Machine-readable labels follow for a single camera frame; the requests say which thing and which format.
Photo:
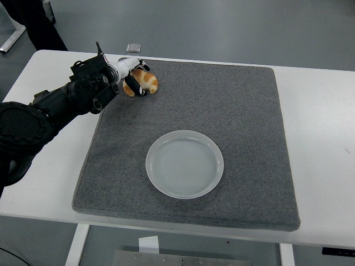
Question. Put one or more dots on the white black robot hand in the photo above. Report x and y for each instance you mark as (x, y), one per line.
(124, 65)

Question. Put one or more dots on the golden croissant bread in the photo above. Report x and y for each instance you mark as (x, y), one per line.
(149, 80)

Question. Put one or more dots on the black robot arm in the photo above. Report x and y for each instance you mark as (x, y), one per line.
(55, 97)

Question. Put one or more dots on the small silver square floor plate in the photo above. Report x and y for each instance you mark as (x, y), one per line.
(134, 48)

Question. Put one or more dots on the round pale grey plate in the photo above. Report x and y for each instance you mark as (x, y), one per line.
(183, 166)

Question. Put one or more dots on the grey metal plate with screws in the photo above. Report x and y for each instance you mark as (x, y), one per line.
(180, 259)

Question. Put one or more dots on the person's legs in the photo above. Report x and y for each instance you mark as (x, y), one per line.
(41, 27)

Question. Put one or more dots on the dark mesh bin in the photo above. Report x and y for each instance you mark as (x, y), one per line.
(51, 11)

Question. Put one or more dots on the grey felt mat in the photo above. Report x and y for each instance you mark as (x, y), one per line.
(222, 110)

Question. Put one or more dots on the white metal floor stand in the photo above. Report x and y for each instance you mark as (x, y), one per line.
(11, 40)

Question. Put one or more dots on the white table leg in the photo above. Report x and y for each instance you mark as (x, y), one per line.
(76, 246)
(287, 256)

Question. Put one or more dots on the black table control panel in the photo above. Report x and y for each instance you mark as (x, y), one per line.
(338, 251)

